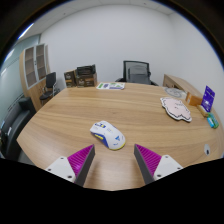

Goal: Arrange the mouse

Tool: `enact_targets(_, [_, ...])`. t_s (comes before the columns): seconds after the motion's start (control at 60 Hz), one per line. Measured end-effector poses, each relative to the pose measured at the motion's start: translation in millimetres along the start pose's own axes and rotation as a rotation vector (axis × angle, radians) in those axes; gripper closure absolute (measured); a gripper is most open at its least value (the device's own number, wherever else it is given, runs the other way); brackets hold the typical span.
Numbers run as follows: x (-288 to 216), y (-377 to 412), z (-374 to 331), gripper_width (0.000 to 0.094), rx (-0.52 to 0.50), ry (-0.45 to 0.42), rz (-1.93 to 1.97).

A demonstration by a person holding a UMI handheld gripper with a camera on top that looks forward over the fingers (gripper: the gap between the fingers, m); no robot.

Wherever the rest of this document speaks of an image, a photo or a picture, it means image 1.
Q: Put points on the black box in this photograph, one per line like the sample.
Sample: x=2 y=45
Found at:
x=86 y=70

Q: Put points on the pink pig-shaped mouse pad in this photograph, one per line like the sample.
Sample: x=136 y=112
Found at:
x=176 y=108

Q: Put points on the black armchair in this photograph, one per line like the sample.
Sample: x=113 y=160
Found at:
x=15 y=123

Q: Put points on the black mesh office chair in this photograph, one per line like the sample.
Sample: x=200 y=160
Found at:
x=126 y=68

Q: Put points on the large brown cardboard box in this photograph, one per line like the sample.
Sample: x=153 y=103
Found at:
x=86 y=81

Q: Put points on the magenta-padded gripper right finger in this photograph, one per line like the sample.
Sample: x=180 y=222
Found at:
x=150 y=160

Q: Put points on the wooden shelf unit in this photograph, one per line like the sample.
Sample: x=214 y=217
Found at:
x=33 y=66

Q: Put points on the grey backpack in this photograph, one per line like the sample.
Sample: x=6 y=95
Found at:
x=138 y=75

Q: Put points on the wooden side desk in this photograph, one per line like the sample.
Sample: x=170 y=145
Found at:
x=176 y=81

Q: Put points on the small white disc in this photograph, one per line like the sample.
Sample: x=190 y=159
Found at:
x=207 y=149

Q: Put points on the white green sticker sheet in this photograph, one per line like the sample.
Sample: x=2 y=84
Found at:
x=110 y=86

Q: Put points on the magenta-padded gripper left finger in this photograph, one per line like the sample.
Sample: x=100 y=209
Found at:
x=78 y=160

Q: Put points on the small black chair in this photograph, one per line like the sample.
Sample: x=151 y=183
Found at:
x=50 y=80

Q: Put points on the teal green package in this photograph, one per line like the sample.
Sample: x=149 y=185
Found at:
x=212 y=121

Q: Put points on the flat tan labelled box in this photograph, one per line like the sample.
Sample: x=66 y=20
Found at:
x=202 y=111

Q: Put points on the purple card package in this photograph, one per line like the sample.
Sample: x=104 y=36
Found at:
x=208 y=99

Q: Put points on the white blue yellow computer mouse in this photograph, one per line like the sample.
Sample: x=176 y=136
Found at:
x=108 y=135

